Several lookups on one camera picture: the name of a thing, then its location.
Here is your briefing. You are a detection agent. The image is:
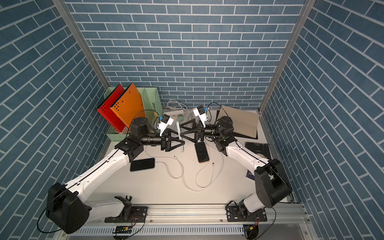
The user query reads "red folder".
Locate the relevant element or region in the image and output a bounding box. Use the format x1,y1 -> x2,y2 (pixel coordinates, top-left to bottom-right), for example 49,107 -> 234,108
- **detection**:
97,85 -> 126,133

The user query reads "phone lying left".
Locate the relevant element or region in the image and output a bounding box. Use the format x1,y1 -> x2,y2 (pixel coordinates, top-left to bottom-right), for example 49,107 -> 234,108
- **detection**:
130,158 -> 156,172

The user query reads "white cable of left phone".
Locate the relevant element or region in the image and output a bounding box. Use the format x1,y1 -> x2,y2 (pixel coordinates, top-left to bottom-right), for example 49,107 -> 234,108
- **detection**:
154,155 -> 184,180

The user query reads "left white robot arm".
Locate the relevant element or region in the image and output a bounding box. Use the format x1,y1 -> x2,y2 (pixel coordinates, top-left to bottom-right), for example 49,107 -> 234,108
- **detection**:
43,117 -> 185,234

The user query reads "beige notebook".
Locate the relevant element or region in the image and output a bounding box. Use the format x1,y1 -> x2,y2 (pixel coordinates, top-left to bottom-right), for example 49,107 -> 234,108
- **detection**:
217,106 -> 260,140

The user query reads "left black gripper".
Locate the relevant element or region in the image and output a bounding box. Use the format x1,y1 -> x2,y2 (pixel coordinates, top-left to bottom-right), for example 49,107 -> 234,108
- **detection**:
138,128 -> 183,153

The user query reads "green file organizer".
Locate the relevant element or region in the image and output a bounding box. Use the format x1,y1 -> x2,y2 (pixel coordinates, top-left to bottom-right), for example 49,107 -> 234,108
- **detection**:
104,85 -> 164,142

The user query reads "orange folder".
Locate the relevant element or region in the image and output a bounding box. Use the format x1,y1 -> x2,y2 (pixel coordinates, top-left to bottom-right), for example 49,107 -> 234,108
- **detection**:
110,83 -> 146,127

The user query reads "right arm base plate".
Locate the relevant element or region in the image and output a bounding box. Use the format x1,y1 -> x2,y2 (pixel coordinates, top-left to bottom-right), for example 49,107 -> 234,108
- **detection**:
225,205 -> 268,222

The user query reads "phone with green case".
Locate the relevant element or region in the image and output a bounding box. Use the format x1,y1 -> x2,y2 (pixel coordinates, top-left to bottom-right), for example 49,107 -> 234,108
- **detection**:
176,117 -> 184,153

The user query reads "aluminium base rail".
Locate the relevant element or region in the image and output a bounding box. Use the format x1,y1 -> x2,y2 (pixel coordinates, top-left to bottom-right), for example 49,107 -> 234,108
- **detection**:
61,203 -> 310,226

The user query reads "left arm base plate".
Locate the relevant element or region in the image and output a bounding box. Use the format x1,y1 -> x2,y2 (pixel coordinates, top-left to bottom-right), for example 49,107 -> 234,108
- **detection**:
105,206 -> 148,224

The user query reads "phone with pink case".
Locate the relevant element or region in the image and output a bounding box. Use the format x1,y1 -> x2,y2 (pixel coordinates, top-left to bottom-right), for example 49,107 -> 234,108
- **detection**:
195,142 -> 210,163

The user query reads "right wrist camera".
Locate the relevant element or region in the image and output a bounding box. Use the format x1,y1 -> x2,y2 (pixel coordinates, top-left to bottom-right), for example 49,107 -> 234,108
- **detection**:
193,106 -> 208,128

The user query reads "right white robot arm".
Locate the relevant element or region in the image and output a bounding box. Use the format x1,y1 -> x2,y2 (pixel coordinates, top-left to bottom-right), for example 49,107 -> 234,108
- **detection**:
181,116 -> 292,215

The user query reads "black book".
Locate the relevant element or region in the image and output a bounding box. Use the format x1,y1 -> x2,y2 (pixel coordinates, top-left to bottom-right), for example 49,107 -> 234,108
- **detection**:
245,142 -> 271,159

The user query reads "white power strip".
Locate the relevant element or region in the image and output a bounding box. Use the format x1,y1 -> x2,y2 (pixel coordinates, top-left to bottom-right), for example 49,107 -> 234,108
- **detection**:
164,110 -> 185,117

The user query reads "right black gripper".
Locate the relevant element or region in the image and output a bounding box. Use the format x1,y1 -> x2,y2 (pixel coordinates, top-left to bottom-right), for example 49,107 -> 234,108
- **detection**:
182,121 -> 223,147

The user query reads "white cable of green phone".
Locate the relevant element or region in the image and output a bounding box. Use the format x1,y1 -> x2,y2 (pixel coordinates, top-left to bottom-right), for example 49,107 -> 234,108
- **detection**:
178,151 -> 215,192

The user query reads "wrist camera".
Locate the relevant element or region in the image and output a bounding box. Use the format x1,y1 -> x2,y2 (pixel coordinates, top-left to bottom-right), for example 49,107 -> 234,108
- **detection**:
158,114 -> 174,136
193,106 -> 208,128

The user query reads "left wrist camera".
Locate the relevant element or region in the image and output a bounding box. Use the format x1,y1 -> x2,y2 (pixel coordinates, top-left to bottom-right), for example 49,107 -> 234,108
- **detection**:
158,114 -> 174,136

